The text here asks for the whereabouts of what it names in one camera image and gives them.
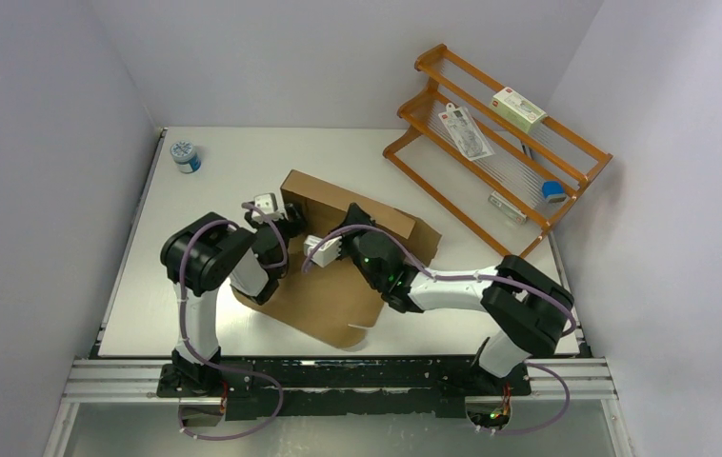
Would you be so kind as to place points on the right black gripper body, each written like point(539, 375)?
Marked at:
point(350, 248)

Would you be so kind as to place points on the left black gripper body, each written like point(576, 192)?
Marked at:
point(290, 228)

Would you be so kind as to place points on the brown cardboard box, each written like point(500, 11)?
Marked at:
point(335, 305)

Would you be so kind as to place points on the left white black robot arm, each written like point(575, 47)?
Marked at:
point(201, 257)

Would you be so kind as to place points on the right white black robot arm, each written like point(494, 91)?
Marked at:
point(531, 311)

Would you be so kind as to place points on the white green product box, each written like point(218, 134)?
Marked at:
point(517, 109)

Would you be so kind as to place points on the small blue white jar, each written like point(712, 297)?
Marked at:
point(185, 156)

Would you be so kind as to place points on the small silver packaged item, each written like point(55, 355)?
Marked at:
point(508, 208)

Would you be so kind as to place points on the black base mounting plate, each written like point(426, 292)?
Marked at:
point(253, 387)

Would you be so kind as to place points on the clear plastic blister package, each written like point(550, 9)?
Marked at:
point(465, 133)

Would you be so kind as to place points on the orange wooden rack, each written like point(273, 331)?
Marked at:
point(521, 163)

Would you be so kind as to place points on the blue white eraser block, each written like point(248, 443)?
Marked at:
point(553, 192)

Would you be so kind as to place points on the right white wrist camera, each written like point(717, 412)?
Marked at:
point(319, 252)

